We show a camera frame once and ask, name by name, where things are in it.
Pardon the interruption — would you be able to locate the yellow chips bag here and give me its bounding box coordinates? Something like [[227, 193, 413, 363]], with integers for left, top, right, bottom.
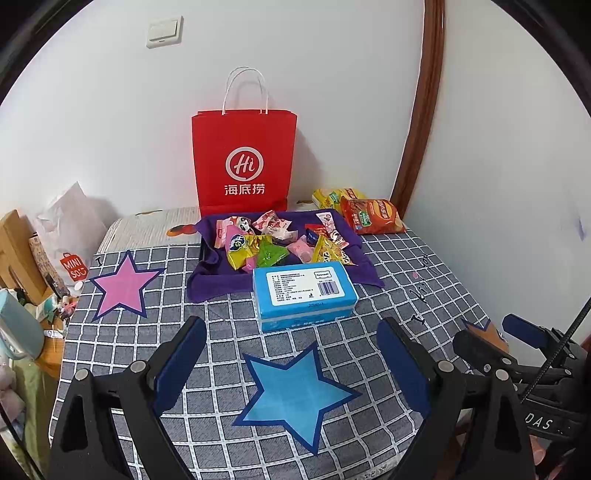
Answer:
[[311, 187, 365, 210]]

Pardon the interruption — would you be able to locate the yellow blue label snack packet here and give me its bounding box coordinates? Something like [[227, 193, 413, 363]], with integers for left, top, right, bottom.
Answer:
[[226, 233, 259, 271]]

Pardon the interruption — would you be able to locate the black cable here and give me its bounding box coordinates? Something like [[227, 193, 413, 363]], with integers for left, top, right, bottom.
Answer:
[[524, 307, 591, 400]]

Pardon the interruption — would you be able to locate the white bag with red label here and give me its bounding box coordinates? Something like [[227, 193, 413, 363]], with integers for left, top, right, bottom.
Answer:
[[30, 233, 90, 296]]

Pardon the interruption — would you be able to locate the red paper bag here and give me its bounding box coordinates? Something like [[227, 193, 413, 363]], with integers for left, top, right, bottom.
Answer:
[[191, 67, 298, 217]]

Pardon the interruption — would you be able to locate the white light switch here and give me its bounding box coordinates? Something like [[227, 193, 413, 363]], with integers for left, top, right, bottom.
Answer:
[[145, 15, 184, 49]]

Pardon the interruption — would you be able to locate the orange star sticker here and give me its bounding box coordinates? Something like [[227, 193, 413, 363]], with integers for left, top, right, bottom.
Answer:
[[462, 316, 509, 352]]

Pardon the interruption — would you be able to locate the white plastic bag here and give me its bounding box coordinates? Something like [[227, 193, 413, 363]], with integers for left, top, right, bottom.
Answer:
[[34, 181, 109, 259]]

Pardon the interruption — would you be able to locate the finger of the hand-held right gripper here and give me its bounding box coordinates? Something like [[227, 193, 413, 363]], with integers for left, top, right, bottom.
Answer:
[[502, 314, 578, 356], [452, 330, 522, 384]]

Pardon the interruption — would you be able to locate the orange chips bag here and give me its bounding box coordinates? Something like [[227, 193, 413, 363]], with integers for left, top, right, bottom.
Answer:
[[340, 198, 407, 236]]

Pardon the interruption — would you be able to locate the green triangular snack packet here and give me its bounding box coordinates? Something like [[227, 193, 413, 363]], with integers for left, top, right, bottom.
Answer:
[[256, 242, 289, 268]]

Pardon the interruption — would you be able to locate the green cloth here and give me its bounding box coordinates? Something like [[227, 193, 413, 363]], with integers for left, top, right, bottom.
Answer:
[[11, 357, 58, 462]]

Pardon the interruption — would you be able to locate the grey checked bedsheet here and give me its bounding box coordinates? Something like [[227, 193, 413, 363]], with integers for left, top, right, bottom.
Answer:
[[48, 231, 509, 480]]

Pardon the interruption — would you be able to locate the pink round snack packet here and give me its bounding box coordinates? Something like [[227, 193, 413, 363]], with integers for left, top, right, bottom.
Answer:
[[287, 235, 315, 259]]

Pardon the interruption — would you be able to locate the brown wooden door frame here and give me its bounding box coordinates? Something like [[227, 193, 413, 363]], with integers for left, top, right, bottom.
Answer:
[[390, 0, 446, 220]]

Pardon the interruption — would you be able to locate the blue tissue pack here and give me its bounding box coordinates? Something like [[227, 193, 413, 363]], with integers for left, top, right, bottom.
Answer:
[[252, 262, 359, 333]]

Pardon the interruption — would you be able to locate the purple cloth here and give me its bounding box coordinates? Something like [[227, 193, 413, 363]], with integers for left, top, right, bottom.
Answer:
[[186, 209, 385, 303]]

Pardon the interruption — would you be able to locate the pink star sticker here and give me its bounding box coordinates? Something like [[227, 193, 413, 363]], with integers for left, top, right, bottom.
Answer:
[[90, 250, 166, 321]]

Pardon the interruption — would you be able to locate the blue star sticker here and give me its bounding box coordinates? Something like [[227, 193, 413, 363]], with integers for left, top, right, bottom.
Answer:
[[232, 342, 361, 455]]

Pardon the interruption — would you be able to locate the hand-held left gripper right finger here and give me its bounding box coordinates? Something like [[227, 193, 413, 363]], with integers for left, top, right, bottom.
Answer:
[[376, 317, 536, 480]]

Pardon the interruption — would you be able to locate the pink panda snack packet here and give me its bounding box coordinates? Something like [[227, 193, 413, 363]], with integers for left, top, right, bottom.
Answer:
[[216, 215, 254, 250]]

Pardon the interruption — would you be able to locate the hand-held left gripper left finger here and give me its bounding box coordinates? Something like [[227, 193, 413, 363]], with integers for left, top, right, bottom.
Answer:
[[46, 316, 208, 480]]

